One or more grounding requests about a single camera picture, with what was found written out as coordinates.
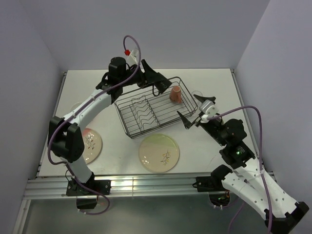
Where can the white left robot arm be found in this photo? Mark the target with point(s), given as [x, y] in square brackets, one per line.
[65, 133]

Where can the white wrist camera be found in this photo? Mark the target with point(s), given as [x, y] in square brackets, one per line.
[208, 111]
[132, 56]

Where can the pink ceramic mug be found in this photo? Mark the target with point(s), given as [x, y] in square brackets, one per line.
[175, 95]

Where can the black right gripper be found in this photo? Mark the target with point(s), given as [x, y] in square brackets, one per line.
[187, 123]

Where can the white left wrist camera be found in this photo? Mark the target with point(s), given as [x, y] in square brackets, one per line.
[132, 56]

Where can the dark wire dish rack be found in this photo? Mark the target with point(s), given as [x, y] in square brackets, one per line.
[142, 111]

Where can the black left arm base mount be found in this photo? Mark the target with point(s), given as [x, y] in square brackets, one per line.
[88, 194]

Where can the clear glass cup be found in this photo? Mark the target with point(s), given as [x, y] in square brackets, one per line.
[197, 93]

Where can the green and cream plate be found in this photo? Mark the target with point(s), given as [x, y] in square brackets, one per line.
[158, 153]

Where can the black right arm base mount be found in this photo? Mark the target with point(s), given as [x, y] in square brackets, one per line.
[210, 183]

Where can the pink and cream plate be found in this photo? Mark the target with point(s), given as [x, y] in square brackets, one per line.
[92, 145]

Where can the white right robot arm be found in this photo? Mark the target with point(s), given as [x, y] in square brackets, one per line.
[243, 173]

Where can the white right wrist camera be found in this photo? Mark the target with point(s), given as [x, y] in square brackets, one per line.
[208, 111]

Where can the aluminium frame rail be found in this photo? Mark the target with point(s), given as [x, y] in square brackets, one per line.
[121, 185]

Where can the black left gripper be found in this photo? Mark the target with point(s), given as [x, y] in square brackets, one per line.
[151, 76]

